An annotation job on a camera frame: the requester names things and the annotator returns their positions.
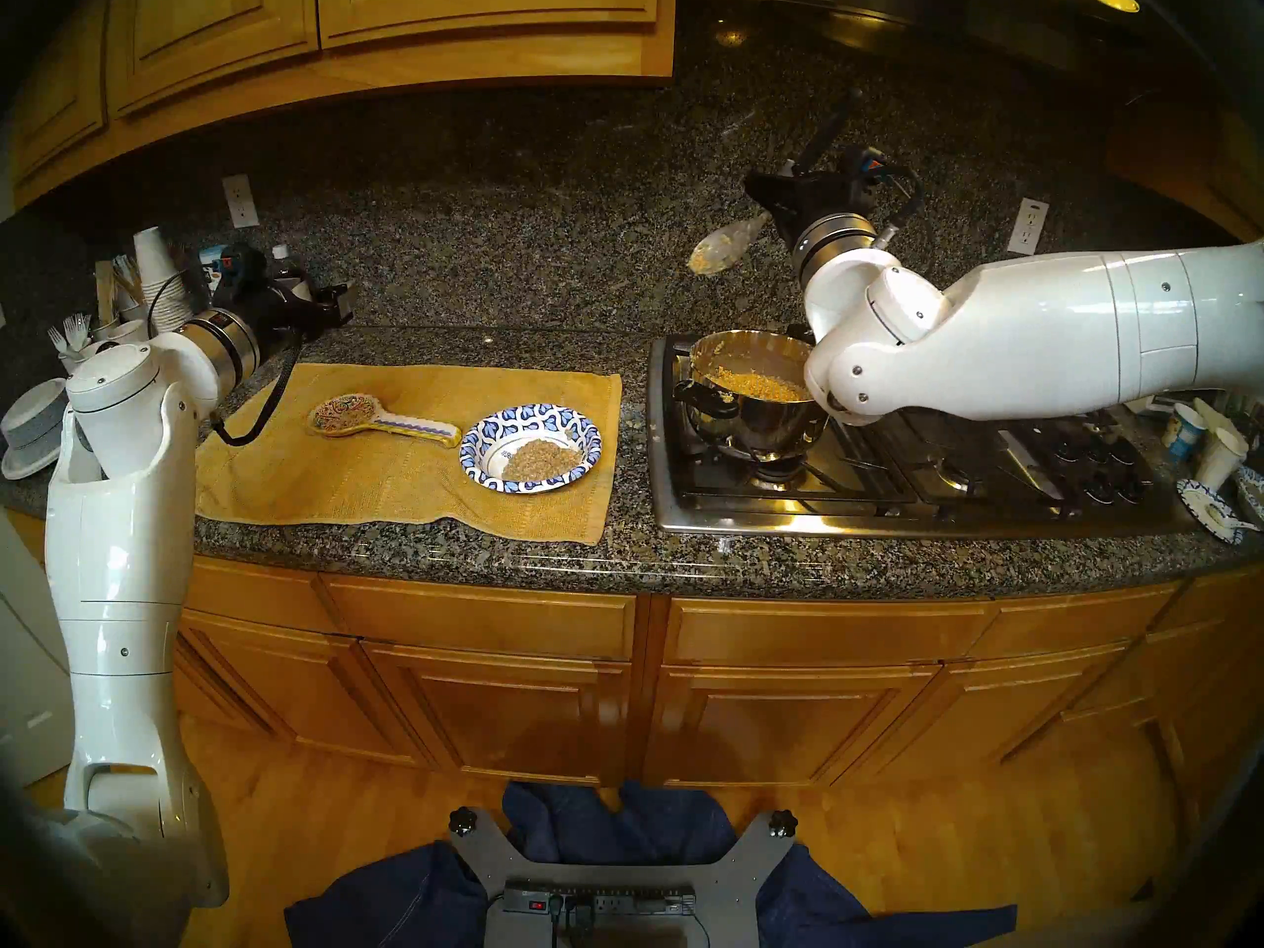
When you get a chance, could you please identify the steel range hood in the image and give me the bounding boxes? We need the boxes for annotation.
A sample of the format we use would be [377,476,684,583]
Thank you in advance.
[681,0,1186,78]

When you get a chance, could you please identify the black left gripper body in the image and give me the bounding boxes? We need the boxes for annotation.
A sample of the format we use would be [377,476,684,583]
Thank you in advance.
[242,275,327,350]

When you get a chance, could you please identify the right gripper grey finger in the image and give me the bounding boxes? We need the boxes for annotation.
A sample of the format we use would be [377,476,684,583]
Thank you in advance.
[796,93,854,174]
[813,97,864,174]

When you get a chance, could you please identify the grey ceramic bowl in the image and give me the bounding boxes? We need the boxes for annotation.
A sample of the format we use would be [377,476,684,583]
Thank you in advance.
[0,378,68,453]

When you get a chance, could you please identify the grey power strip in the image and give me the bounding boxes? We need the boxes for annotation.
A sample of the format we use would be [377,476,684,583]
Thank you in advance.
[504,882,697,922]

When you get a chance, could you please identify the stainless steel pot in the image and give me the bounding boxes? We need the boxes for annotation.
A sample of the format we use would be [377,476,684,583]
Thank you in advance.
[673,329,835,463]

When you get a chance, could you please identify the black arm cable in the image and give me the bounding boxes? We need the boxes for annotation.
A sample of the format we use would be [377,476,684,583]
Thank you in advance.
[146,263,302,444]
[874,161,929,251]

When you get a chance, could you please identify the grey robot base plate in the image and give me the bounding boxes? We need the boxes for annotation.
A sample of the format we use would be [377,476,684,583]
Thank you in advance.
[449,808,799,948]

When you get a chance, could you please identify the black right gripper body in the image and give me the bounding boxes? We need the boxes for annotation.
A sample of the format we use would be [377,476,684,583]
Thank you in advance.
[744,169,877,248]

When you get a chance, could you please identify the steel gas cooktop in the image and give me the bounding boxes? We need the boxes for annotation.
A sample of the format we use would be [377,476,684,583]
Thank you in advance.
[647,336,1196,539]

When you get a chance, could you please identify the plain white paper cup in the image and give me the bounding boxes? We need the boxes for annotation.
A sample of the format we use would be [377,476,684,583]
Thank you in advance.
[1195,426,1250,491]

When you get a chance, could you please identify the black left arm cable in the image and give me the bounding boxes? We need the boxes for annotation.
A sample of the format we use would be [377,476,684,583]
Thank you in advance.
[146,263,302,444]

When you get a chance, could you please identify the scooped oatmeal heap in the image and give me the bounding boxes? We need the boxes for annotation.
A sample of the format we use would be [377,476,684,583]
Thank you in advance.
[502,439,586,483]

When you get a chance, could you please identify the wooden base cabinet row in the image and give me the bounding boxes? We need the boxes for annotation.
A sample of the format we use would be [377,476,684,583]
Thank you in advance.
[0,507,1264,838]

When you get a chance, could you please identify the blue patterned paper bowl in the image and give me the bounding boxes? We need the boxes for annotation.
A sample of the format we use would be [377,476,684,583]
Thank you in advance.
[458,403,602,494]

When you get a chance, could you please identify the narrow wooden wall cabinet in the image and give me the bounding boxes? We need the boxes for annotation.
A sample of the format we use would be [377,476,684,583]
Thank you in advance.
[1106,97,1264,256]

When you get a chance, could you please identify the cooked oatmeal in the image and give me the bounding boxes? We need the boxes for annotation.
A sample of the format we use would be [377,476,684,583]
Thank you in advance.
[709,363,811,404]

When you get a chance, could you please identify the stack of white paper cups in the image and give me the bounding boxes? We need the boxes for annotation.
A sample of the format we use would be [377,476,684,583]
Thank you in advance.
[133,227,198,333]

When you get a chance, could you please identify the patterned ceramic spoon rest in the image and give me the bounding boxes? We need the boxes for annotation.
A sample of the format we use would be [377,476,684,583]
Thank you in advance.
[306,393,463,450]

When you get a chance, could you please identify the yellow cloth mat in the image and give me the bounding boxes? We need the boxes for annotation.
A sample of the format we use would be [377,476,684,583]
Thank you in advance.
[195,361,623,545]

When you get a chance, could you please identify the black serving spoon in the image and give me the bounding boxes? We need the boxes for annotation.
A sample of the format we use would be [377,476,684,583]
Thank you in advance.
[688,171,793,276]

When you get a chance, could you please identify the blue printed paper cup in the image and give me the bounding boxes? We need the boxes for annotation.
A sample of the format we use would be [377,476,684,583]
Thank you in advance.
[1163,405,1208,461]

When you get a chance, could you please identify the small blue patterned saucer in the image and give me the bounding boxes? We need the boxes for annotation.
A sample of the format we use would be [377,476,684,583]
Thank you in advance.
[1175,477,1247,545]

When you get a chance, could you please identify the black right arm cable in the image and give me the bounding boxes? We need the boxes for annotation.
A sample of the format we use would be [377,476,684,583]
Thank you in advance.
[874,161,929,251]

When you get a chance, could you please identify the dark blue cloth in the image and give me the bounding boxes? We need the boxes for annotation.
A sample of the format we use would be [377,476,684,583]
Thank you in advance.
[284,780,1018,948]

